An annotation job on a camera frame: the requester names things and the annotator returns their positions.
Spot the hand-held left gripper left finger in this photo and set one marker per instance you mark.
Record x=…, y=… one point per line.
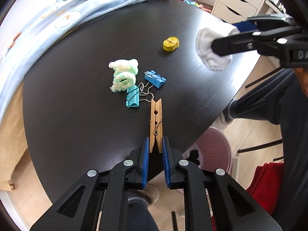
x=145, y=166

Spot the person's leg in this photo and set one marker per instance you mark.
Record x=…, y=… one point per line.
x=139, y=214
x=276, y=105

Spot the person's left leg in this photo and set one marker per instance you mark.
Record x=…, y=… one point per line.
x=139, y=214

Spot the pale fluffy slipper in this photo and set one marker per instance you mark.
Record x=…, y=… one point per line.
x=221, y=123
x=150, y=192

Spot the wooden clothespin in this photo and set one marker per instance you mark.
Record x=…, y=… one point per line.
x=156, y=125

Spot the white sock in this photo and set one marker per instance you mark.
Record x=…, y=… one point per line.
x=207, y=36

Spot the blue binder clip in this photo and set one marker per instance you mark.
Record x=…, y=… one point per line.
x=132, y=97
x=155, y=79

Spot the beige bed base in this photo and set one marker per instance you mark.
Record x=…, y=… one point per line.
x=12, y=137

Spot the light blue printed blanket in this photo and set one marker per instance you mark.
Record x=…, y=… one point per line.
x=48, y=28

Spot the pink ribbed waste bin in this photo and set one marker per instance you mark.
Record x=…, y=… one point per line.
x=216, y=146

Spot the green white chenille twist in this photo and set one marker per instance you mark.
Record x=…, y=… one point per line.
x=122, y=77

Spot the yellow ribbon roll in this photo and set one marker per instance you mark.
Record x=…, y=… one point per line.
x=170, y=44

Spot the black metal chair frame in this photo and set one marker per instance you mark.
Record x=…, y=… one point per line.
x=259, y=146

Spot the blue pet toy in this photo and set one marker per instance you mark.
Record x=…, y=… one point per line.
x=190, y=2

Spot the red cloth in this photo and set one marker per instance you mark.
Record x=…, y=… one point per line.
x=267, y=182

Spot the white desk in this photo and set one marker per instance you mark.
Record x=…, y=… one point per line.
x=274, y=6

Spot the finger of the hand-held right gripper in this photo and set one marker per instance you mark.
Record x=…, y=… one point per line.
x=235, y=44
x=245, y=26

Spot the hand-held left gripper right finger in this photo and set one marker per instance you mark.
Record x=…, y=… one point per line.
x=166, y=166

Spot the person's right leg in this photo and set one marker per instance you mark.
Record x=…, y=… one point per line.
x=276, y=105

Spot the person's right hand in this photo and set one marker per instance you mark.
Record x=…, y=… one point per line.
x=302, y=77

